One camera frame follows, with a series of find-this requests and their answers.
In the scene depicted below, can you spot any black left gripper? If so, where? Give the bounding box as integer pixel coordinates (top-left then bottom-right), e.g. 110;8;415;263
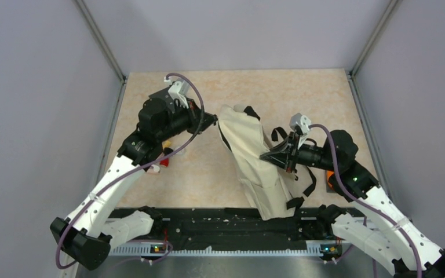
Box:
156;96;217;141

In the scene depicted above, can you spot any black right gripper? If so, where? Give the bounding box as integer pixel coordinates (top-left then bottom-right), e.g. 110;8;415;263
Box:
260;131;339;173

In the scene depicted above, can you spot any cream canvas backpack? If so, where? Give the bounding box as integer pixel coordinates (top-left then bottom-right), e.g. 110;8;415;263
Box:
217;104;316;221

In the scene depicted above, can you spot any black hardcover book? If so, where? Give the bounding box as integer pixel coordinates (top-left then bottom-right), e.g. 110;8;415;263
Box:
148;87;172;104

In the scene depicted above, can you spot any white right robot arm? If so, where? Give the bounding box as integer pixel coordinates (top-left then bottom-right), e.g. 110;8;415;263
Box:
261;127;445;277

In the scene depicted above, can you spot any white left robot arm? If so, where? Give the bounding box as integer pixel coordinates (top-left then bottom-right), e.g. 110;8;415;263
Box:
50;98;217;270

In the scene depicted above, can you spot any orange tape roll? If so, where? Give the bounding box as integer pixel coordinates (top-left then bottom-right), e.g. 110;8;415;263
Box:
325;170;340;193

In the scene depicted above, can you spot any pink white stapler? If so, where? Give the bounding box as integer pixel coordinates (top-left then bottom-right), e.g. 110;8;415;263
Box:
145;164;161;174

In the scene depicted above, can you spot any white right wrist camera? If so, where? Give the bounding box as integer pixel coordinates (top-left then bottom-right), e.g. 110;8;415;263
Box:
289;113;312;148

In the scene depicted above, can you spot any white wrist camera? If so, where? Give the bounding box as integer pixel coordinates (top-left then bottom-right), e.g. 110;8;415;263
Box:
289;113;312;148
164;77;189;108

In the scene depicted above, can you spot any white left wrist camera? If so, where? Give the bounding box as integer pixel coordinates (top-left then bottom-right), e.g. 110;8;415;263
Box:
164;77;189;108

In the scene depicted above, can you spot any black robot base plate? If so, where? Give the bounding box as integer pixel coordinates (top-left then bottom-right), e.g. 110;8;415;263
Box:
136;208;339;251

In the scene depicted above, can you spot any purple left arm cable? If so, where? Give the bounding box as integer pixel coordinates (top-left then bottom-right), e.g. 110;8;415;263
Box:
55;72;206;269

